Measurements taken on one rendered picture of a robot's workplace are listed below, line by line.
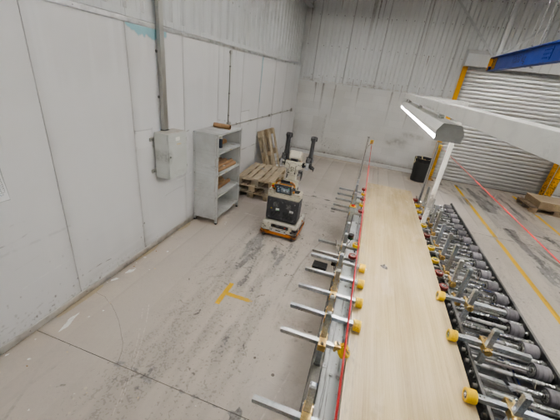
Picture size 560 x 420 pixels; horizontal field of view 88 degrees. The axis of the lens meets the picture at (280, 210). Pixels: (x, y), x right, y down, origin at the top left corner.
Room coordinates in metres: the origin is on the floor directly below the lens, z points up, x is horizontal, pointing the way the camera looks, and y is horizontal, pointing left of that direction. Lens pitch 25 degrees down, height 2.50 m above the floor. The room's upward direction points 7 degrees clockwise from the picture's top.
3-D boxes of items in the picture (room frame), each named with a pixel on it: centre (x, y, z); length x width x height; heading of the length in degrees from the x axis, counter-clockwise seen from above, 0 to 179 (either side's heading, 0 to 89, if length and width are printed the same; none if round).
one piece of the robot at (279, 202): (4.47, -0.07, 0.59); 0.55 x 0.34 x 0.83; 75
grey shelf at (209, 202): (4.94, 1.18, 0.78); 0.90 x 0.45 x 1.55; 166
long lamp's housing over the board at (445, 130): (2.56, -1.03, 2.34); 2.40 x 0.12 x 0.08; 166
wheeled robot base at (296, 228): (4.56, -0.09, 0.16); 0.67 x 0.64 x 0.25; 165
